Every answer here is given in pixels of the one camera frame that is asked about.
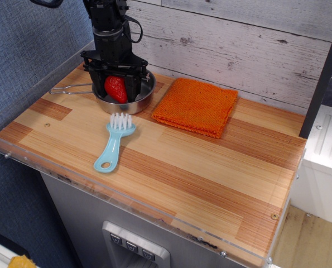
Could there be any silver dispenser button panel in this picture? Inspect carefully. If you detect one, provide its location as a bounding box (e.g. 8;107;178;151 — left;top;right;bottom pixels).
102;221;171;267

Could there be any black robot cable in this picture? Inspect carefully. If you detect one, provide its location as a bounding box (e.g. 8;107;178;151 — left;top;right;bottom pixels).
28;0;143;44

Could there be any black right frame post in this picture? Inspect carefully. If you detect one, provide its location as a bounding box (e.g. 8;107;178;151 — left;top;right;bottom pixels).
299;43;332;139

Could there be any grey toy fridge cabinet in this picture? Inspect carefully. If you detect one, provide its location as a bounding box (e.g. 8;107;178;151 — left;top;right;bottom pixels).
42;174;241;267

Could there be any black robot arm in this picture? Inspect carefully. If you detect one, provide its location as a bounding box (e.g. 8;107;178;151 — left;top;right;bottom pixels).
81;1;148;103

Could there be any light blue scrub brush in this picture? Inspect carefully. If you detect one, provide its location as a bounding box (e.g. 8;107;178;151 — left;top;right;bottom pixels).
94;113;136;173

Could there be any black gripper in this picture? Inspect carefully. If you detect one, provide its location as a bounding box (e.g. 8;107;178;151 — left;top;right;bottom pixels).
81;29;150;103

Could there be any red toy strawberry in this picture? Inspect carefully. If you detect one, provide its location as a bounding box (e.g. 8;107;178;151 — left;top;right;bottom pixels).
104;76;128;103

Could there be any stainless steel pot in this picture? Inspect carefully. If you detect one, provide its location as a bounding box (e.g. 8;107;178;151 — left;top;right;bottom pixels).
49;71;156;114

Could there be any yellow black object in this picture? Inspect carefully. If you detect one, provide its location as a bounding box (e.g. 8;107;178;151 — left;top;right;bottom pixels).
0;234;38;268

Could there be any white ridged side unit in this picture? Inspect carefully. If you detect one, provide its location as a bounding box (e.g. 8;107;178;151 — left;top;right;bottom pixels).
290;105;332;223

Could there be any clear acrylic guard rail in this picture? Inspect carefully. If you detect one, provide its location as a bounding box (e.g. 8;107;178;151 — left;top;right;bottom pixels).
0;35;306;267

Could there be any orange folded cloth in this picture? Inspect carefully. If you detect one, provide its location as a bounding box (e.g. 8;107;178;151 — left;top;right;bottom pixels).
151;78;238;138

